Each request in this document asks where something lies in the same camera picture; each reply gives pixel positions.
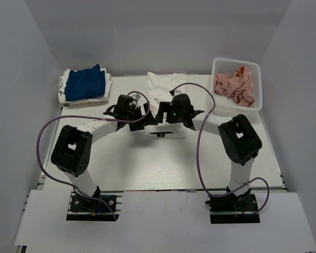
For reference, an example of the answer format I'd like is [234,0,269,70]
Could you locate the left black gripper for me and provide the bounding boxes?
[125,103,158,131]

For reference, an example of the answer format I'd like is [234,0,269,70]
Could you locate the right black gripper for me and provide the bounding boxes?
[155,102,183,124]

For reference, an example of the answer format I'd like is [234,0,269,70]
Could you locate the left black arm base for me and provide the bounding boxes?
[66,191,123,222]

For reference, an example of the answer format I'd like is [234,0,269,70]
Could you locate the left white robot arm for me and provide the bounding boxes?
[51,93,158,210]

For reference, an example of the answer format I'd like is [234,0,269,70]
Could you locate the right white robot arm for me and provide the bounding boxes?
[155,93,262,210]

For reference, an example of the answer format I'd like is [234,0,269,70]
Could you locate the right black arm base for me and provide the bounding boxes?
[205,188,260,224]

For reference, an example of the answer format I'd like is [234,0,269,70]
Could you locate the folded white t shirt stack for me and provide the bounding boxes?
[58,68,113,107]

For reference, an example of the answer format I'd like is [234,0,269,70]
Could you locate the white plastic basket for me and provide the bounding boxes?
[210,57,263,115]

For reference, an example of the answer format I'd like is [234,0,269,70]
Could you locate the folded blue t shirt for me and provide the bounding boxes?
[64,64,106,102]

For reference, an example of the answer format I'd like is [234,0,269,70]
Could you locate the pink t shirt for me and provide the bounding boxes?
[214,66,255,108]

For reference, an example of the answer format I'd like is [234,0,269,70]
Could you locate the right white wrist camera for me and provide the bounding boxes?
[169,89,182,98]

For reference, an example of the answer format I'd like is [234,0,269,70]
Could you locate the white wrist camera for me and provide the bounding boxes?
[131,93,141,107]
[169,89,182,98]

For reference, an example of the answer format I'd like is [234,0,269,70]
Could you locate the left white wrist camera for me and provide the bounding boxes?
[131,93,141,107]

